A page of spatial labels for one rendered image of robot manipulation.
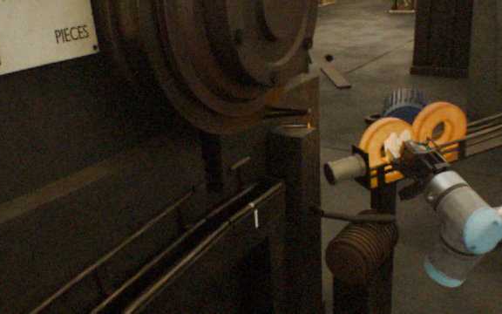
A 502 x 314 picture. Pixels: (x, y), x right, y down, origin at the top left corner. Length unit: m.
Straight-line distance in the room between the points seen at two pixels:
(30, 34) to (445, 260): 0.91
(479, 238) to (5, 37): 0.91
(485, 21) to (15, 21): 3.13
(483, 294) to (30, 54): 1.72
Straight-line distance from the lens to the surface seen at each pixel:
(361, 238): 1.29
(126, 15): 0.80
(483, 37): 3.63
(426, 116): 1.39
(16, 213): 0.81
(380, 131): 1.31
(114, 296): 0.92
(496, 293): 2.09
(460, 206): 1.14
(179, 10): 0.79
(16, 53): 0.81
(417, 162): 1.24
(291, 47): 0.95
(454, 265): 1.20
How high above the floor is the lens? 1.20
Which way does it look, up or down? 23 degrees down
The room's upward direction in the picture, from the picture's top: 4 degrees counter-clockwise
